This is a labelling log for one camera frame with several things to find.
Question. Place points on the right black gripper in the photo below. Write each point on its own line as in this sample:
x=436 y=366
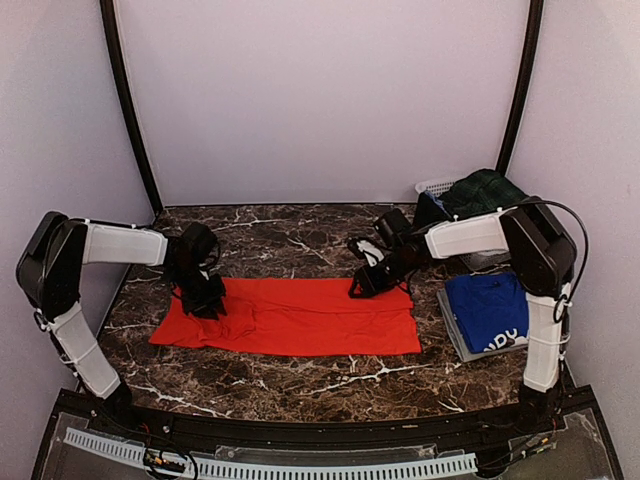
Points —
x=374 y=283

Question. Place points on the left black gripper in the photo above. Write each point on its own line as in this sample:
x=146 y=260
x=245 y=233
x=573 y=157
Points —
x=213 y=301

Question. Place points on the red t-shirt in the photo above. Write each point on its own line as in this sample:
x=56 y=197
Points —
x=297 y=318

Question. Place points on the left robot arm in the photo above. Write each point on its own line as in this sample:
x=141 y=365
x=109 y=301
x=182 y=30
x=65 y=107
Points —
x=49 y=273

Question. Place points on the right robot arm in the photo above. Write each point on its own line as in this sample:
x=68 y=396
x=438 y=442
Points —
x=543 y=256

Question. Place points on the white laundry basket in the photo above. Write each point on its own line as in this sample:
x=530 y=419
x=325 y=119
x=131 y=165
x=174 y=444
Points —
x=434 y=187

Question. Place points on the grey folded garment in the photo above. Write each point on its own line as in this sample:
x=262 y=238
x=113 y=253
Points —
x=460 y=345

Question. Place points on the black garment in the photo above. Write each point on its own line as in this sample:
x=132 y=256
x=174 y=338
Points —
x=429 y=210

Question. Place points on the blue printed t-shirt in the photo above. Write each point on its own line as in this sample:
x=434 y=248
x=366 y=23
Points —
x=487 y=312

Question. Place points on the dark green plaid garment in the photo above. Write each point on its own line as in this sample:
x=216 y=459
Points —
x=481 y=192

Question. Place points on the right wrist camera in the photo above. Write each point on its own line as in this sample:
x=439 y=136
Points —
x=392 y=227

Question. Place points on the black front rail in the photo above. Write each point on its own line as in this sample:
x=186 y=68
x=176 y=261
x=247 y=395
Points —
x=485 y=429

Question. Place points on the white slotted cable duct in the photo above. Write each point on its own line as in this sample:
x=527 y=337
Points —
x=136 y=455

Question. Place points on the left black frame post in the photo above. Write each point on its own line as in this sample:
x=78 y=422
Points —
x=129 y=114

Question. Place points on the black frame post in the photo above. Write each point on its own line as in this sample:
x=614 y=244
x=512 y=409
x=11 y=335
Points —
x=129 y=114
x=525 y=71

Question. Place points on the right black frame post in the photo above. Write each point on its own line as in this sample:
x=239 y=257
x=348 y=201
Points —
x=525 y=71

